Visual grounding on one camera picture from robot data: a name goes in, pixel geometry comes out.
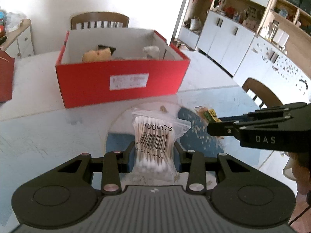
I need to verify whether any right hand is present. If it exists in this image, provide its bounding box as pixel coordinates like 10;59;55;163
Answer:
283;152;310;195

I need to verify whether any brown wooden chair far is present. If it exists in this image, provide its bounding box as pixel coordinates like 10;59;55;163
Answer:
70;12;129;30

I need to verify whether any white plastic bag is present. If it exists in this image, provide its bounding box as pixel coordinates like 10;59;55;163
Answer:
143;45;160;59

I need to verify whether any brown wooden chair right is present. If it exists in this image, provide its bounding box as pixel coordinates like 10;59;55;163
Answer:
242;78;283;108

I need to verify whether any white sideboard cabinet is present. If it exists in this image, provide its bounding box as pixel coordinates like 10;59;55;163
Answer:
1;19;34;59

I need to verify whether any cotton swab bag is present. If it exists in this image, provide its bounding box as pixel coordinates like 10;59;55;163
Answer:
132;109;191;182

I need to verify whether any black snack packet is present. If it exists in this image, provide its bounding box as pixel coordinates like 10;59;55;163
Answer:
98;45;116;55

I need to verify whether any brown wooden chair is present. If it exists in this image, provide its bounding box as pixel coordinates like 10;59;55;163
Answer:
70;12;129;30
242;78;283;108

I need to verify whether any white wall cabinet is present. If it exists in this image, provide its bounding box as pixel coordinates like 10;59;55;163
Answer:
177;0;310;101

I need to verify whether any clear plastic bag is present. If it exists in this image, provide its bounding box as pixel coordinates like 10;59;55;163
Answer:
6;12;27;30

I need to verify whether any red cardboard box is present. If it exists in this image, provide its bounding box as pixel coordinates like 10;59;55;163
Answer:
55;28;190;108

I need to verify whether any yellow spotted pig toy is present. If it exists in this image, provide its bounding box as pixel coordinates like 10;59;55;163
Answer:
82;50;112;63

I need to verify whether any white tote bag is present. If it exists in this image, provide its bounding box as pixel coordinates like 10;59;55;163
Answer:
189;16;202;30

